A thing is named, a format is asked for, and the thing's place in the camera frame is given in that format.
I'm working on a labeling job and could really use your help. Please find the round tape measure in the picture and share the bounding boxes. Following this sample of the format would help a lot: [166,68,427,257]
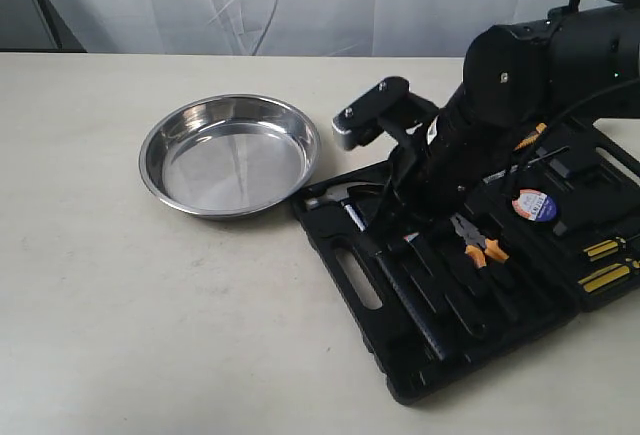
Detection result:
[512,188,558,223]

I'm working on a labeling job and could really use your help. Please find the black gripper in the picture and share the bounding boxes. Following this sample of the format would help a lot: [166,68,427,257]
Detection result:
[369,126,480,234]

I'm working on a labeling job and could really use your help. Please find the white backdrop curtain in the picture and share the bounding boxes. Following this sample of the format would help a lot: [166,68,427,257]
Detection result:
[50,0,566,57]

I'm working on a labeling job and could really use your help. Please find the round steel pan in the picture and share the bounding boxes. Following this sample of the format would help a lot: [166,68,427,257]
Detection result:
[138,94,322,220]

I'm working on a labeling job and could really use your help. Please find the yellow black screwdriver upper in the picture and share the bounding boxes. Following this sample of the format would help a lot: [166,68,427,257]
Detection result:
[582,234,639,262]

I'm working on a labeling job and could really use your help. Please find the orange drill bit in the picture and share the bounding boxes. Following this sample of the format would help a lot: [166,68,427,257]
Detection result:
[514,123,547,152]

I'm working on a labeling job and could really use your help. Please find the claw hammer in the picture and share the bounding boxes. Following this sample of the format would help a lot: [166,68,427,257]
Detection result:
[304,182,456,361]

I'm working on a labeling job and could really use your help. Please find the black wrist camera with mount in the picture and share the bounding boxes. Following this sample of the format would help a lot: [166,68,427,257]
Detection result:
[332,76,440,151]

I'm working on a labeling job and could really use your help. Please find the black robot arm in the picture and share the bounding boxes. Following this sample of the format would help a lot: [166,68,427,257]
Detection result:
[374,0,639,229]

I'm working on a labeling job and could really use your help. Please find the black round cable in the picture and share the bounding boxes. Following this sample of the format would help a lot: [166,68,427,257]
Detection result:
[499,79,640,196]

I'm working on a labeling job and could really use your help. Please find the black plastic tool case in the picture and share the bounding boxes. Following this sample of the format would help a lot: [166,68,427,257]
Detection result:
[292,120,639,405]

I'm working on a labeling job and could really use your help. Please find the orange handled pliers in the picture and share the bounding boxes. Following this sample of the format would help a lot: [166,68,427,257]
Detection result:
[449,212,521,321]

